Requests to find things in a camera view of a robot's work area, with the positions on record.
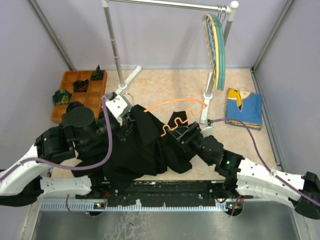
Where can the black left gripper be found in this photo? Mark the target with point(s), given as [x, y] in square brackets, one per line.
[127, 127]

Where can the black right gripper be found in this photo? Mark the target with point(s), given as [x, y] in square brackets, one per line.
[194, 130]

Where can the black t-shirt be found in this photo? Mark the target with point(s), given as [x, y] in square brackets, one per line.
[143, 152]

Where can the orange hanger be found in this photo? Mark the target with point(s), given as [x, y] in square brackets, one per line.
[190, 106]

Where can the white clothes rack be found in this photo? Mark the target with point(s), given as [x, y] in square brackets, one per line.
[225, 14]

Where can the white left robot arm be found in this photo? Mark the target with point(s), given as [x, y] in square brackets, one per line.
[79, 143]

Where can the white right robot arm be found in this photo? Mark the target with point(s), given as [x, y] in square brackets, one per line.
[246, 178]

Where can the blue yellow folded shirt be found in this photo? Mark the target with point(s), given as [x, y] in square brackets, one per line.
[244, 106]

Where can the green hanger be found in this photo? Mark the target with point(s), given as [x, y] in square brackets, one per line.
[221, 82]

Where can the yellow hanger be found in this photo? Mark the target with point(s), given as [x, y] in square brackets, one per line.
[212, 42]

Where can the wooden compartment tray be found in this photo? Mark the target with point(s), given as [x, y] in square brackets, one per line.
[90, 99]

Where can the dark green pointed cloth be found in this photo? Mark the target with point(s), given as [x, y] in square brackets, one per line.
[97, 75]

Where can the rolled black tie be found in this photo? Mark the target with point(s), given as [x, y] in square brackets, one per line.
[73, 105]

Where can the dark orange patterned cloth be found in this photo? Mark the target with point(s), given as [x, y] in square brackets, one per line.
[80, 86]

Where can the green floral folded cloth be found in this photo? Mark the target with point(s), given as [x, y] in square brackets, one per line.
[61, 97]

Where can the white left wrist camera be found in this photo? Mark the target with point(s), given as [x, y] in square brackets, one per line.
[118, 106]

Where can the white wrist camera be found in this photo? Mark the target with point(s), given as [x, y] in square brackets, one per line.
[118, 106]
[208, 129]

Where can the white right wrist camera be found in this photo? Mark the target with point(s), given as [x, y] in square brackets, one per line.
[208, 129]

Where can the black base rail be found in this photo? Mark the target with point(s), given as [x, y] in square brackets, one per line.
[170, 193]

